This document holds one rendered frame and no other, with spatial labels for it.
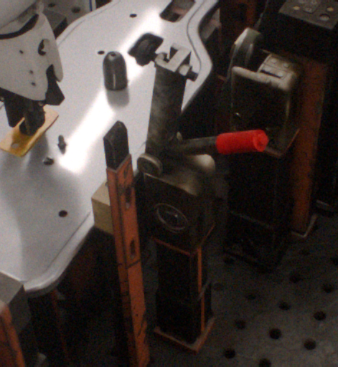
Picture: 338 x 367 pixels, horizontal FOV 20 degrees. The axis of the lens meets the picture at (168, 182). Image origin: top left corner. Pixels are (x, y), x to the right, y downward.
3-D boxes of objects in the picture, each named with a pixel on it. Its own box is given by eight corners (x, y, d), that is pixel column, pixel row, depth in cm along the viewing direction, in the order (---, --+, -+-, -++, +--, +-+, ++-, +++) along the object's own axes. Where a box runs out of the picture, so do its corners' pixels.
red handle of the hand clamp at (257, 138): (158, 132, 109) (268, 118, 98) (169, 146, 110) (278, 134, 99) (140, 156, 107) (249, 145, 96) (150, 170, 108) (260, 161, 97)
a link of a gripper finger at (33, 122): (56, 87, 113) (62, 127, 118) (34, 79, 114) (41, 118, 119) (41, 105, 111) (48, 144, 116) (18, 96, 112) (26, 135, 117)
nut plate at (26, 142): (35, 104, 122) (34, 97, 121) (60, 114, 121) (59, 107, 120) (-4, 148, 118) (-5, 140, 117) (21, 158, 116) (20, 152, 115)
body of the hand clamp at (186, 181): (174, 304, 138) (166, 137, 111) (216, 323, 135) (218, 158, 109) (153, 335, 134) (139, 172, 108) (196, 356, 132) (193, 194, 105)
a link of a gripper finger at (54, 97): (77, 89, 109) (55, 106, 114) (27, 41, 107) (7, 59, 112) (71, 97, 109) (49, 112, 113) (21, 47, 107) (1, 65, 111)
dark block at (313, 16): (275, 203, 149) (295, -14, 117) (317, 220, 147) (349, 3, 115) (261, 226, 146) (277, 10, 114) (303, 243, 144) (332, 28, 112)
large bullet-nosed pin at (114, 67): (113, 79, 127) (108, 41, 122) (133, 87, 126) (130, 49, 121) (100, 93, 125) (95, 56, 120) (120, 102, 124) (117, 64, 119)
